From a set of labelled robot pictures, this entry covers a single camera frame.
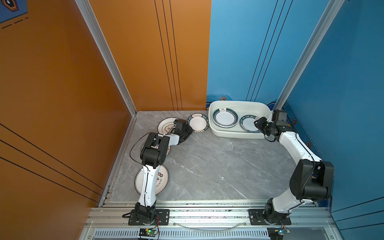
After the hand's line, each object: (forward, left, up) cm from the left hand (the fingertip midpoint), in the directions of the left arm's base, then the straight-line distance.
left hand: (193, 126), depth 109 cm
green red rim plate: (+9, -24, +1) cm, 26 cm away
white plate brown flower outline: (+3, +20, -2) cm, 21 cm away
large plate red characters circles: (-40, +16, -2) cm, 43 cm away
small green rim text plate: (+5, -4, -1) cm, 6 cm away
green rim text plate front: (+5, -41, -1) cm, 41 cm away
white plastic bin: (+19, -40, +2) cm, 44 cm away
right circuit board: (-63, -42, -3) cm, 75 cm away
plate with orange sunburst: (-35, +15, +27) cm, 47 cm away
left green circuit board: (-63, +20, -4) cm, 66 cm away
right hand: (-10, -38, +17) cm, 42 cm away
